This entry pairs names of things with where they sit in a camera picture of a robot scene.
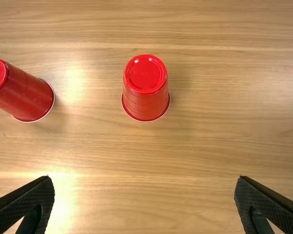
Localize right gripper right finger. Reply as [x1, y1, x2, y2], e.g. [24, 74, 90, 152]
[234, 175, 293, 234]

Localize red cup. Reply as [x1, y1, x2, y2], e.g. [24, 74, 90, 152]
[0, 56, 56, 123]
[121, 54, 171, 122]

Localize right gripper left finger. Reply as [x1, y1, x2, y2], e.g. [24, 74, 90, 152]
[0, 175, 56, 234]

